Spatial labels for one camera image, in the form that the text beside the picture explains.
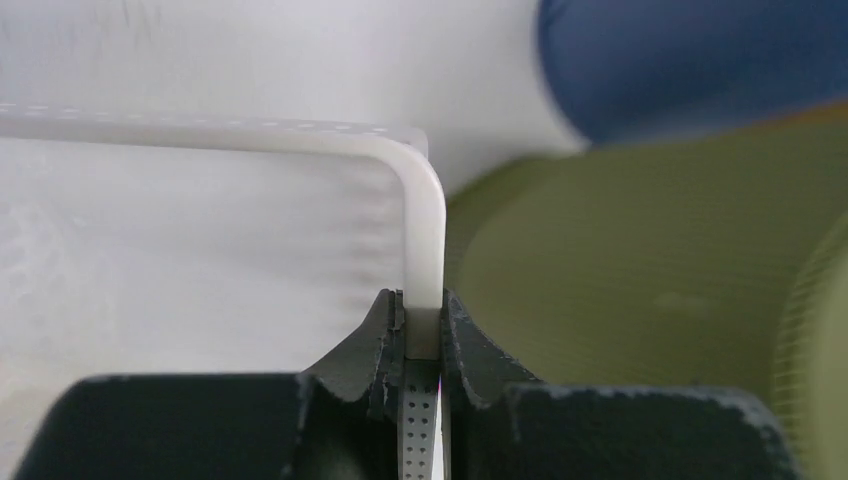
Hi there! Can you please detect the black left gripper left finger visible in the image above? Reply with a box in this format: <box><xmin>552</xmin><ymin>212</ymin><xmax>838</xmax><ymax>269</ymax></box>
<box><xmin>15</xmin><ymin>290</ymin><xmax>401</xmax><ymax>479</ymax></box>

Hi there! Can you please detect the white perforated plastic tray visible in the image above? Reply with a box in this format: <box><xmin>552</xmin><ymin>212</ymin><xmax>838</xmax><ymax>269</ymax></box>
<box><xmin>1</xmin><ymin>102</ymin><xmax>429</xmax><ymax>479</ymax></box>

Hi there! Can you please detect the blue plastic bucket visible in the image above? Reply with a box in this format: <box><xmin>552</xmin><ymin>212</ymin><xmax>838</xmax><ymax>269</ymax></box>
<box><xmin>535</xmin><ymin>1</ymin><xmax>847</xmax><ymax>145</ymax></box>

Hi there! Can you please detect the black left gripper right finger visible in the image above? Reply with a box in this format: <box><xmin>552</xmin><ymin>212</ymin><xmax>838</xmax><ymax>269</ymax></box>
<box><xmin>441</xmin><ymin>291</ymin><xmax>802</xmax><ymax>479</ymax></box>

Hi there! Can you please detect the olive green ribbed basket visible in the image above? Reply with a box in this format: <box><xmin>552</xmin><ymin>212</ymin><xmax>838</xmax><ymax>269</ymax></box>
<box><xmin>446</xmin><ymin>116</ymin><xmax>847</xmax><ymax>479</ymax></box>

